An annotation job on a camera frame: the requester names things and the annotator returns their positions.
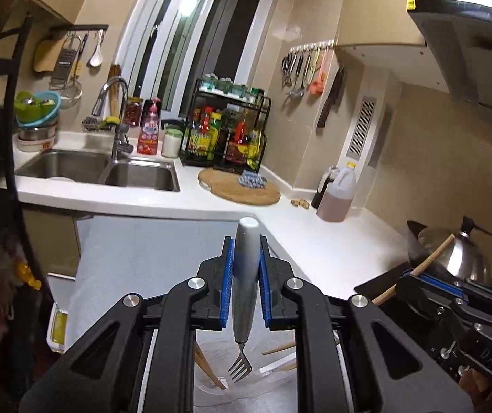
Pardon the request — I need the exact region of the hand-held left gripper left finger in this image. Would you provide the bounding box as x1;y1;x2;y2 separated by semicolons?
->
18;236;235;413

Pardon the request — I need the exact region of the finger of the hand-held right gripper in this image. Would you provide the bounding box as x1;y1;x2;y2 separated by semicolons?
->
405;269;492;310
394;274;457;323

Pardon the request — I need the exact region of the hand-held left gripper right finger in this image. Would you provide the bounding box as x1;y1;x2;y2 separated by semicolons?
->
259;236;474;413

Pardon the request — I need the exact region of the white handled metal fork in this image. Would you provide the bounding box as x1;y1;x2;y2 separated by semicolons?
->
227;217;260;383

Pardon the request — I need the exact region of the tan wooden chopstick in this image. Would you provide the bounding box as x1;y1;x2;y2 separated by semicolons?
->
371;234;455;306

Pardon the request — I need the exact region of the row of wooden chopsticks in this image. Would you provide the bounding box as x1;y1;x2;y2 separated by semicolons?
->
194;340;298;390

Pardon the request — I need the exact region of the clear plastic container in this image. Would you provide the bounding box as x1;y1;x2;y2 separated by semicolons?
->
192;331;302;413

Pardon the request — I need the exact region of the steel wok lid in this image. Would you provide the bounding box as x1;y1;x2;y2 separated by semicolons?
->
418;217;492;285

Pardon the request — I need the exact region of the black gas stove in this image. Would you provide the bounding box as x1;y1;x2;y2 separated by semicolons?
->
353;267;410;306

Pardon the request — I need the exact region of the black wok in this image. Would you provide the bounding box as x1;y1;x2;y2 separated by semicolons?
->
406;219;492;287

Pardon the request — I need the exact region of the round wooden cutting board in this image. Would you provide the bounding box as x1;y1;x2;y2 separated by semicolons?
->
198;168;281;205

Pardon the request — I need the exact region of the blue packet pile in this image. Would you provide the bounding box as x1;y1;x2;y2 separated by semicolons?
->
237;171;267;190

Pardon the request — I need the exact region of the dark bottle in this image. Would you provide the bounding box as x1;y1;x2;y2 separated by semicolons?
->
310;166;337;209

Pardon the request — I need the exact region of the plastic cooking oil jug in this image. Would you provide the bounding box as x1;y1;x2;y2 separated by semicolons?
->
316;162;357;223

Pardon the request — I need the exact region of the stainless steel sink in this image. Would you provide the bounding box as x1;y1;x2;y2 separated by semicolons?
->
15;148;181;193

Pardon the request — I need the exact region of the black rack of condiment bottles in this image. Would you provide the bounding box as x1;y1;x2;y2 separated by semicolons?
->
180;75;271;173

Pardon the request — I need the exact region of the white lidded jar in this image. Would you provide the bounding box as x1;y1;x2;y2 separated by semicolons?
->
161;128;182;158

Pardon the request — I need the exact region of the red dish soap bottle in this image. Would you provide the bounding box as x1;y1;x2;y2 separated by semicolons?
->
136;98;161;156

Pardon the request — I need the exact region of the white trash bin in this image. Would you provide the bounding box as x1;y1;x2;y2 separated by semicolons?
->
47;273;77;353

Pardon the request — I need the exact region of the chrome kitchen faucet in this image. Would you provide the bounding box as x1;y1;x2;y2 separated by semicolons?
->
92;76;131;162

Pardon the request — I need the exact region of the hanging cleaver knife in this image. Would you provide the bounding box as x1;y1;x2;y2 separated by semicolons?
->
316;66;345;129

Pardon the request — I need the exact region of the red chili jar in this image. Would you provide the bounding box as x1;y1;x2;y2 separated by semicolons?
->
123;97;144;127

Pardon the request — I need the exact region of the yellow plastic bag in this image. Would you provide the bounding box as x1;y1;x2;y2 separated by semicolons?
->
16;260;42;291

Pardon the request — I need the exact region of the sponge holder on faucet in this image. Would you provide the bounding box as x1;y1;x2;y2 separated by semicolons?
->
82;114;120;133

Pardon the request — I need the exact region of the row of hanging kitchen tools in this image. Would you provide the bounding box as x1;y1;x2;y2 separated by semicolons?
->
281;41;337;99

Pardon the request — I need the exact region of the range hood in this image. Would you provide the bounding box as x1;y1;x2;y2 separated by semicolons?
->
406;0;492;117

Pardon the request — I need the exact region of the steel basin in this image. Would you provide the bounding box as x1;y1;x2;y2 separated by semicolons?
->
16;120;60;152

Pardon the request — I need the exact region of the hanging mesh strainer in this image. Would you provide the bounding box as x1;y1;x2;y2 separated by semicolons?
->
57;34;88;109

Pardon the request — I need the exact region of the kitchen window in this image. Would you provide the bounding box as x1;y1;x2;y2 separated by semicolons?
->
115;0;281;119

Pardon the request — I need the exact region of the green plastic colander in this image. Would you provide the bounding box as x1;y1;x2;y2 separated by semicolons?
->
14;90;62;126

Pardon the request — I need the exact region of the white hanging ladle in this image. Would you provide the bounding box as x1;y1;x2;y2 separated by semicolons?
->
86;30;104;68

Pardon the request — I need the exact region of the black storage shelf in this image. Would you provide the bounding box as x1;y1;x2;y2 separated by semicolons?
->
0;0;53;310

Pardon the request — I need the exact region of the metal grater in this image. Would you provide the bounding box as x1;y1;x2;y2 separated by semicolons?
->
49;36;81;89

